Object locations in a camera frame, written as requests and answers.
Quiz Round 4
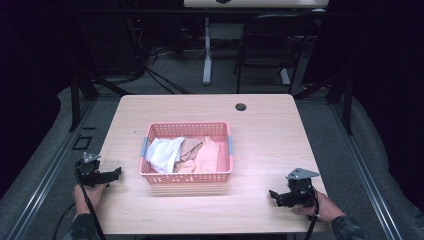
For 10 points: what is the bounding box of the bundle of floor cables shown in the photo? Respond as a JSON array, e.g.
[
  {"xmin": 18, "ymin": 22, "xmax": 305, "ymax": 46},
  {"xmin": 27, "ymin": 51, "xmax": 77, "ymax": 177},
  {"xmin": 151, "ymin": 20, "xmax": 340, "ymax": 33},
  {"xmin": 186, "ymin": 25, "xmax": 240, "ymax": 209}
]
[{"xmin": 125, "ymin": 16, "xmax": 205, "ymax": 95}]

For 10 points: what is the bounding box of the peach cloth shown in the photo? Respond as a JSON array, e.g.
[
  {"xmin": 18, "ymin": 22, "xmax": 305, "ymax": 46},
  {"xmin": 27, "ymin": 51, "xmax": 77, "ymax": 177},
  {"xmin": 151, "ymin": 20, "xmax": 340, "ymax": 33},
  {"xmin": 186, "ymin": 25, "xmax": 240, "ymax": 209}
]
[{"xmin": 192, "ymin": 135, "xmax": 222, "ymax": 175}]

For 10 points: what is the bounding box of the black folding chair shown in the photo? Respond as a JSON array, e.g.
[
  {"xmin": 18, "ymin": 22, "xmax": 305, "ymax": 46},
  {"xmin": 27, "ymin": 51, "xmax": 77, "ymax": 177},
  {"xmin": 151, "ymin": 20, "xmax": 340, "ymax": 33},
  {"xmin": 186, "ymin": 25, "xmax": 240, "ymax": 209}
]
[{"xmin": 232, "ymin": 13, "xmax": 316, "ymax": 95}]

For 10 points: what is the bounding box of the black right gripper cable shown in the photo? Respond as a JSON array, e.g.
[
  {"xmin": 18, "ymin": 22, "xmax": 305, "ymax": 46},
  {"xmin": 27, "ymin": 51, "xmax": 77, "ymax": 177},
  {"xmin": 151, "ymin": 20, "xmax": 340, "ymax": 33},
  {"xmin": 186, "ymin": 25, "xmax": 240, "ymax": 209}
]
[{"xmin": 293, "ymin": 185, "xmax": 322, "ymax": 240}]

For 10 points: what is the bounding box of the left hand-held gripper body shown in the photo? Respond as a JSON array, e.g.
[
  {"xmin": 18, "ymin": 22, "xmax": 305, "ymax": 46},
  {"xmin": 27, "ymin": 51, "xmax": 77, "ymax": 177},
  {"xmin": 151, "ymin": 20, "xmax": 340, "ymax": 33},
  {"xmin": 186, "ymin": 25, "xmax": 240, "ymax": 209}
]
[{"xmin": 75, "ymin": 151, "xmax": 112, "ymax": 188}]

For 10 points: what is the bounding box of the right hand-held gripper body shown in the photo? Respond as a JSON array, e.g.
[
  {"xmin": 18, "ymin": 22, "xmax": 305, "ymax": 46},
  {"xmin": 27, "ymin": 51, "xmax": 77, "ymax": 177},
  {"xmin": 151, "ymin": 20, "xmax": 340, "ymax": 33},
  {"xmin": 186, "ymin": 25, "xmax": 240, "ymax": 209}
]
[{"xmin": 284, "ymin": 167, "xmax": 321, "ymax": 209}]

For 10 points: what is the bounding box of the pink plastic basket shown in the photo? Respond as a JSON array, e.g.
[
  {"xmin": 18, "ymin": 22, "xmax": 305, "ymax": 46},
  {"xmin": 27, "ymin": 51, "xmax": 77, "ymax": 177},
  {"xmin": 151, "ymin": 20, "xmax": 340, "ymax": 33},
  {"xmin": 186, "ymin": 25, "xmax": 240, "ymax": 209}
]
[{"xmin": 139, "ymin": 121, "xmax": 235, "ymax": 185}]

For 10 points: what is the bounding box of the person's left hand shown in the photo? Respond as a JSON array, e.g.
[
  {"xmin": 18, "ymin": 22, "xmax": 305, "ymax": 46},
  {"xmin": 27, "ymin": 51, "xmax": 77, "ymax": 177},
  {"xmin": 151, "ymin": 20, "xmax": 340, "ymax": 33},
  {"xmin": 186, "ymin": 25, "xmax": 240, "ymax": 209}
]
[{"xmin": 72, "ymin": 182, "xmax": 109, "ymax": 215}]

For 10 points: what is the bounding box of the person's right hand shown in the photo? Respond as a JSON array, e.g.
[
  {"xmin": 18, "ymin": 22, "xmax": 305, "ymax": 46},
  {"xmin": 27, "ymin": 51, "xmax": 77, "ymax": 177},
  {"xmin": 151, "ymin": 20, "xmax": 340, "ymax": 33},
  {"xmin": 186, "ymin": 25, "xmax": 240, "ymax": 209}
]
[{"xmin": 292, "ymin": 191, "xmax": 346, "ymax": 224}]

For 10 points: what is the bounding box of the white cloth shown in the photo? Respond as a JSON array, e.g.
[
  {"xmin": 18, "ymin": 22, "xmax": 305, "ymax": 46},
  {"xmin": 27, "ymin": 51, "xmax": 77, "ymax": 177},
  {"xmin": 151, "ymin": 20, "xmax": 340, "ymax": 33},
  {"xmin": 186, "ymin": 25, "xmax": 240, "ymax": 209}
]
[{"xmin": 145, "ymin": 136, "xmax": 186, "ymax": 175}]

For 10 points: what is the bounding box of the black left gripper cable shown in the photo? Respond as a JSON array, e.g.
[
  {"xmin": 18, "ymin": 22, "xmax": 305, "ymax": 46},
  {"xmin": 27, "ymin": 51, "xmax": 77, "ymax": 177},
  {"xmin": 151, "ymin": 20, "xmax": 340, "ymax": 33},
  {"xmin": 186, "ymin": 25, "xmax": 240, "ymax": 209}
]
[{"xmin": 52, "ymin": 161, "xmax": 107, "ymax": 240}]

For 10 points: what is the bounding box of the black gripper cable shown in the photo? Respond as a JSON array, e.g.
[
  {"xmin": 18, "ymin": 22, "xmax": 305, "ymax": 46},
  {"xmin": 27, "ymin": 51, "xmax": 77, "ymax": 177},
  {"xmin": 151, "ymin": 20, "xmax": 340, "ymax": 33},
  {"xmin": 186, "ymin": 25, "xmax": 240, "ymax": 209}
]
[
  {"xmin": 52, "ymin": 161, "xmax": 107, "ymax": 240},
  {"xmin": 293, "ymin": 185, "xmax": 322, "ymax": 240}
]

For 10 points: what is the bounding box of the black metal stand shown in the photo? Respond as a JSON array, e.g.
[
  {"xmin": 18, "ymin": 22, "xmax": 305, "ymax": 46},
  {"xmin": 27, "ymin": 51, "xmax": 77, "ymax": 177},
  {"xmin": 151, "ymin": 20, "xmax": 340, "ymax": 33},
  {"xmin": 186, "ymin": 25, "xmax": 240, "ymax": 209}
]
[
  {"xmin": 67, "ymin": 65, "xmax": 132, "ymax": 133},
  {"xmin": 293, "ymin": 65, "xmax": 355, "ymax": 136}
]

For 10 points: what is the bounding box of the brown cloth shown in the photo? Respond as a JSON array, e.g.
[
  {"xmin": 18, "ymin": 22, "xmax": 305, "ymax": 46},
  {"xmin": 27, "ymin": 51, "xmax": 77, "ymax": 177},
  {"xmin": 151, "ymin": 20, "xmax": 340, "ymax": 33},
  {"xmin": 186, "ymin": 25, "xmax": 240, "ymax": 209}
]
[{"xmin": 172, "ymin": 136, "xmax": 205, "ymax": 174}]

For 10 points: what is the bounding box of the aluminium floor rail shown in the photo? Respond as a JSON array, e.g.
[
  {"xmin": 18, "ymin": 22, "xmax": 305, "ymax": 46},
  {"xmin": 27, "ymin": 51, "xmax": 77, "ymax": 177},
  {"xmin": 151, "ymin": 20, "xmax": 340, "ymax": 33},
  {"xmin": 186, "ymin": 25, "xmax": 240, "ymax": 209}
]
[
  {"xmin": 327, "ymin": 99, "xmax": 405, "ymax": 240},
  {"xmin": 5, "ymin": 99, "xmax": 98, "ymax": 240}
]

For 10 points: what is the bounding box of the black square floor frame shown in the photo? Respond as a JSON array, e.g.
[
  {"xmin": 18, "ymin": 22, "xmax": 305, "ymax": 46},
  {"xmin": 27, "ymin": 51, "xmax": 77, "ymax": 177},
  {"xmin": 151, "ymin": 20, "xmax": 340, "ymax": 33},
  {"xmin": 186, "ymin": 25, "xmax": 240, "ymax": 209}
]
[{"xmin": 72, "ymin": 134, "xmax": 93, "ymax": 151}]

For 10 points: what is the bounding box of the white desk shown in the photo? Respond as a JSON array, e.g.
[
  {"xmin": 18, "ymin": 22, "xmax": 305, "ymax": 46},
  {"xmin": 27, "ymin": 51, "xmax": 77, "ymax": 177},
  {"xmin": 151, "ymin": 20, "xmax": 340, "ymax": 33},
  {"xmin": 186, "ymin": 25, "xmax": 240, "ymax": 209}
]
[{"xmin": 183, "ymin": 0, "xmax": 330, "ymax": 86}]

